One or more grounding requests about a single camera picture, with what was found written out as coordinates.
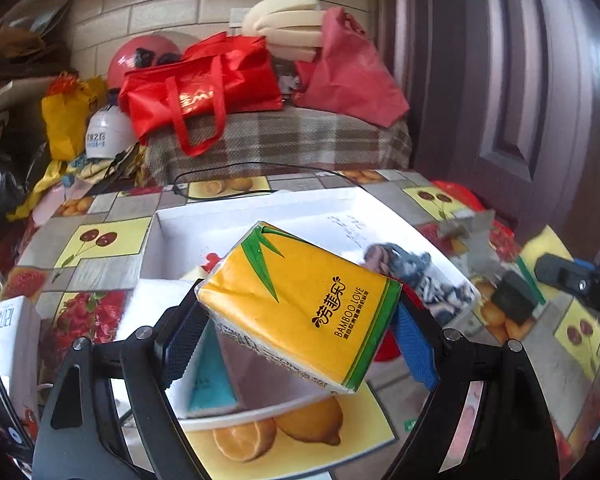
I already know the brown cardboard pile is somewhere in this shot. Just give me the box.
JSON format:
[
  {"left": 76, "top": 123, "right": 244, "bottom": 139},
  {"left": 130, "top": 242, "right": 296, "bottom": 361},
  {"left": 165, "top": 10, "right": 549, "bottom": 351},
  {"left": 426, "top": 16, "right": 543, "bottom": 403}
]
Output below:
[{"left": 0, "top": 0, "right": 78, "bottom": 121}]

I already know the yellow plastic bag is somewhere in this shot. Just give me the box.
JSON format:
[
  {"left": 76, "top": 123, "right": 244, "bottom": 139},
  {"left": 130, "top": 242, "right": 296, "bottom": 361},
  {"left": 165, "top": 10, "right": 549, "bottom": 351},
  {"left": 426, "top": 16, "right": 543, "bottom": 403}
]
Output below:
[{"left": 41, "top": 72, "right": 109, "bottom": 162}]

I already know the red tote bag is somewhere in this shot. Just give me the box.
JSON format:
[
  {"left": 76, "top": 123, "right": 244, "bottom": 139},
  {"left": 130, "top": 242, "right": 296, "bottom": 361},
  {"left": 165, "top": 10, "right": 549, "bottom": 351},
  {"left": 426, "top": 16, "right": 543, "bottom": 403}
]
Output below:
[{"left": 117, "top": 31, "right": 287, "bottom": 157}]

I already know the yellow and green sponge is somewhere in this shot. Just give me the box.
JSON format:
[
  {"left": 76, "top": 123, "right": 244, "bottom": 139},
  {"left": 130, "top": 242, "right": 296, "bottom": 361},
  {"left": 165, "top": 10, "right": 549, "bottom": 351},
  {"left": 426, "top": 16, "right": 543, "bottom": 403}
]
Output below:
[{"left": 491, "top": 255, "right": 549, "bottom": 326}]

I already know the red plastic bag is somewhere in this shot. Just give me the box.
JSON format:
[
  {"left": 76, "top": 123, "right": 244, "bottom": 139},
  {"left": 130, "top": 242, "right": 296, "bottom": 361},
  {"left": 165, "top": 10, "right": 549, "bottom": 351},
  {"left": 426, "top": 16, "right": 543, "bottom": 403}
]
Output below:
[{"left": 292, "top": 6, "right": 411, "bottom": 129}]

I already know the blue tissue pack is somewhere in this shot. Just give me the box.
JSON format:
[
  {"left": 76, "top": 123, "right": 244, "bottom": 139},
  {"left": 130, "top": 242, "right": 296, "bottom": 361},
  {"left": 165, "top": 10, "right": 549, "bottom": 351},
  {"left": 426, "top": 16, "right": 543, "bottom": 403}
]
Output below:
[{"left": 186, "top": 319, "right": 244, "bottom": 419}]

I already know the red helmet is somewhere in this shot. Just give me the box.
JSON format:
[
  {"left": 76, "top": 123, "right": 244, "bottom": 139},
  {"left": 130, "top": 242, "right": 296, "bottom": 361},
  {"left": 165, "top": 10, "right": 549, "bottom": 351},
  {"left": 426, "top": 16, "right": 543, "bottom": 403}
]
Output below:
[{"left": 106, "top": 32, "right": 197, "bottom": 92}]

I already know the white carton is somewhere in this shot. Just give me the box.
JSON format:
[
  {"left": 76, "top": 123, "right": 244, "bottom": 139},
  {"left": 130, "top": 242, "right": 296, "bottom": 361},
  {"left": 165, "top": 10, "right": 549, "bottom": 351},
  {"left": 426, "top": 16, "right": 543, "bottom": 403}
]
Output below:
[{"left": 0, "top": 296, "right": 44, "bottom": 398}]

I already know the stack of cream foam pieces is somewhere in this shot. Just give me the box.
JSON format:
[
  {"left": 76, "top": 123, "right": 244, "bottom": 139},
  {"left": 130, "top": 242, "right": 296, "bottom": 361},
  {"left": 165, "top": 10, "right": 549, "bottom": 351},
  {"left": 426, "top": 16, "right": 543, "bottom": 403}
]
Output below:
[{"left": 229, "top": 0, "right": 332, "bottom": 64}]

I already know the plaid blanket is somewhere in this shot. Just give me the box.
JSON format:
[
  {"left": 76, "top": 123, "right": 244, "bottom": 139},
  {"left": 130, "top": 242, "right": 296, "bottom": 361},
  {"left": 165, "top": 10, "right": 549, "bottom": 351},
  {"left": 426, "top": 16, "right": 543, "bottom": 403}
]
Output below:
[{"left": 145, "top": 106, "right": 414, "bottom": 187}]

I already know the white cardboard box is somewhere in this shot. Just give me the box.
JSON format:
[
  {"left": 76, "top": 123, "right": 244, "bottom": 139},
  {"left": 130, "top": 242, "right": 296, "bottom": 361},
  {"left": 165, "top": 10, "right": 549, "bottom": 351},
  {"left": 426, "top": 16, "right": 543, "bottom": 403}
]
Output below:
[{"left": 114, "top": 185, "right": 482, "bottom": 433}]

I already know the black and white patterned cloth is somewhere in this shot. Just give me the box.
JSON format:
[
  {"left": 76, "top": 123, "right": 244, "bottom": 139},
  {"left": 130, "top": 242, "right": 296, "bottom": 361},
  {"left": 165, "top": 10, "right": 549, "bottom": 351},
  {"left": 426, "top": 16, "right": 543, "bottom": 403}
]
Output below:
[{"left": 364, "top": 242, "right": 482, "bottom": 327}]

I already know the large white foam block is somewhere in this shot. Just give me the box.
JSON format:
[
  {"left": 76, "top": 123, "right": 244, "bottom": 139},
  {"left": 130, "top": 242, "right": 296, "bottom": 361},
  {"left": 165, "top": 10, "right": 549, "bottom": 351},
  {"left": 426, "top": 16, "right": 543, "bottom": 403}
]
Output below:
[{"left": 125, "top": 277, "right": 202, "bottom": 323}]

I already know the yellow tissue pack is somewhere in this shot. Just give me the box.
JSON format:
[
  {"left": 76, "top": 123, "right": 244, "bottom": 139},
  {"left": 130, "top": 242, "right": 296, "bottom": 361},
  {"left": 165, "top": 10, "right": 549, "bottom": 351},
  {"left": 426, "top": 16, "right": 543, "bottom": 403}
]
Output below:
[{"left": 196, "top": 221, "right": 404, "bottom": 394}]

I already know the white helmet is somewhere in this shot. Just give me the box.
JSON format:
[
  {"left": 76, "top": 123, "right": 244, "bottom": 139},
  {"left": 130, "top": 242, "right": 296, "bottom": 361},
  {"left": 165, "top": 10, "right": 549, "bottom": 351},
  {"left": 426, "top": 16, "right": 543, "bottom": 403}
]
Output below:
[{"left": 84, "top": 105, "right": 137, "bottom": 162}]

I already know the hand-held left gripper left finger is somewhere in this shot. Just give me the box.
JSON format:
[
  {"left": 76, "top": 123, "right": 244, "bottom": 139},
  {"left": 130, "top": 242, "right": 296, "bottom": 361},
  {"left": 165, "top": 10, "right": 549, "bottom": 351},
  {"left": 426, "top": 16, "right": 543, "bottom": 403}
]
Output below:
[{"left": 32, "top": 290, "right": 211, "bottom": 480}]

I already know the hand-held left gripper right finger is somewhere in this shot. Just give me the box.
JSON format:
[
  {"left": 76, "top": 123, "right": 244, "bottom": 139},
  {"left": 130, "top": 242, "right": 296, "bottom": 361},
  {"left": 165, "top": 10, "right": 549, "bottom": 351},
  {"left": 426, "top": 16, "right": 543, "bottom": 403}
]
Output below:
[{"left": 380, "top": 301, "right": 567, "bottom": 480}]

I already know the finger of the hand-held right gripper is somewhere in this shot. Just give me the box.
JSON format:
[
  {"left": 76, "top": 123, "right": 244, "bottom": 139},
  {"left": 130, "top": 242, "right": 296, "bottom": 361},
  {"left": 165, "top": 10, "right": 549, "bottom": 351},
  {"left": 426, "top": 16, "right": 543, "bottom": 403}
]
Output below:
[{"left": 534, "top": 254, "right": 597, "bottom": 295}]

